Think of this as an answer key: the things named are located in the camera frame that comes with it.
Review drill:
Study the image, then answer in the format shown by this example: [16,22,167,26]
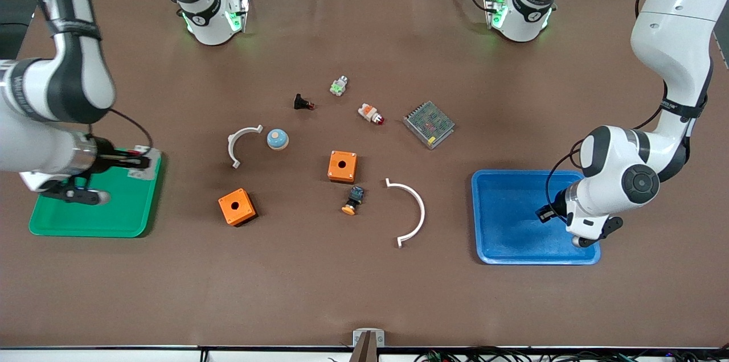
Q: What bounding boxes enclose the yellow-capped black push button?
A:
[341,185,366,216]

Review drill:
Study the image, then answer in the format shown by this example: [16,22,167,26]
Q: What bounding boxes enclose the large white half-ring clamp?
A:
[385,178,426,248]

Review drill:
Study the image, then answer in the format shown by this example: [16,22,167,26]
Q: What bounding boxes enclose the brown table cover sheet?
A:
[0,0,729,349]

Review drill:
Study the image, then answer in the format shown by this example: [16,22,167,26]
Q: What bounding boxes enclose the orange white push button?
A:
[358,102,385,125]

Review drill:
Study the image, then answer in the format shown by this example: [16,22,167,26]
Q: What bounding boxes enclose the small white half-ring clamp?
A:
[227,125,264,169]

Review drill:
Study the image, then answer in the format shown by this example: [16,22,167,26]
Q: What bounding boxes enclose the white table edge rail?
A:
[0,348,729,362]

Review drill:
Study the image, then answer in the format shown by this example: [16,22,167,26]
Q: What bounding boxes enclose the blue plastic tray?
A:
[470,169,602,266]

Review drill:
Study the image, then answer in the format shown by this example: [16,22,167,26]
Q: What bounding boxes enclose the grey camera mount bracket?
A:
[349,329,386,362]

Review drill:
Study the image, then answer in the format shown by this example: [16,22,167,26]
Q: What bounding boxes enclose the green plastic tray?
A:
[28,149,165,238]

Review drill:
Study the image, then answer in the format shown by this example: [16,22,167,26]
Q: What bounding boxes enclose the grey circuit breaker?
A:
[126,146,162,182]

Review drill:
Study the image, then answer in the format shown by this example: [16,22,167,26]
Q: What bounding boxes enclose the metal mesh power supply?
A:
[403,101,456,150]

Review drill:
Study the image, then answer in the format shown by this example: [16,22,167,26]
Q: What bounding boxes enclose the orange button enclosure box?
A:
[218,188,257,228]
[327,150,358,184]

